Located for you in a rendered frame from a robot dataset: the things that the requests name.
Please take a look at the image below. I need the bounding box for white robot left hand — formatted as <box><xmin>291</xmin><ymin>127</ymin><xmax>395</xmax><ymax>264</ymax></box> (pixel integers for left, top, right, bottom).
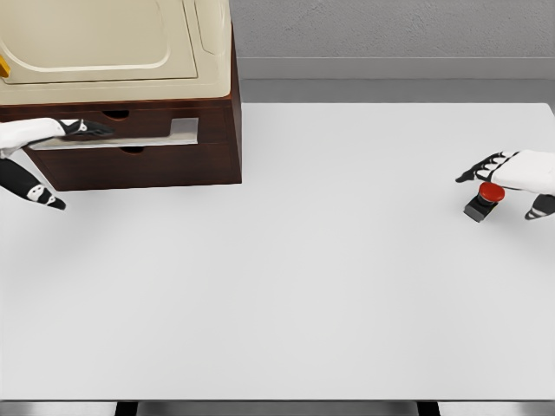
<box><xmin>0</xmin><ymin>116</ymin><xmax>116</xmax><ymax>212</ymax></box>

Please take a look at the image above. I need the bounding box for beige moulded cabinet top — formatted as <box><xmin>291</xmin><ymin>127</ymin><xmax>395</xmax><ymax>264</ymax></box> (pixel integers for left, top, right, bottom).
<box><xmin>0</xmin><ymin>0</ymin><xmax>236</xmax><ymax>108</ymax></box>

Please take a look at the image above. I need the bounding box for brown drawer with large front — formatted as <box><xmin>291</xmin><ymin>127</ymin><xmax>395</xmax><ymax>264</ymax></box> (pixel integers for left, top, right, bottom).
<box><xmin>24</xmin><ymin>117</ymin><xmax>243</xmax><ymax>192</ymax></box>

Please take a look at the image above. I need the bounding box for brown drawer with narrow front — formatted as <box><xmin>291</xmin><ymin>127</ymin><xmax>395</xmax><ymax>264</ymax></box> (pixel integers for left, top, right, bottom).
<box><xmin>0</xmin><ymin>107</ymin><xmax>227</xmax><ymax>145</ymax></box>

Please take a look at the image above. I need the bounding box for red button switch grey base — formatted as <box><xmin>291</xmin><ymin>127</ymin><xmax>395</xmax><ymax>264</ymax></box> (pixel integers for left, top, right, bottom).
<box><xmin>462</xmin><ymin>181</ymin><xmax>506</xmax><ymax>224</ymax></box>

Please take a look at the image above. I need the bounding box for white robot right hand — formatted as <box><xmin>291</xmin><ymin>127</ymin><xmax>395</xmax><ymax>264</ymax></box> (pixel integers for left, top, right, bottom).
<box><xmin>454</xmin><ymin>149</ymin><xmax>555</xmax><ymax>222</ymax></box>

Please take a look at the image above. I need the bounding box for dark brown wooden cabinet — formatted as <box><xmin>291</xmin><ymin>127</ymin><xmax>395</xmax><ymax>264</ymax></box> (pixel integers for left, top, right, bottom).
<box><xmin>0</xmin><ymin>25</ymin><xmax>243</xmax><ymax>186</ymax></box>

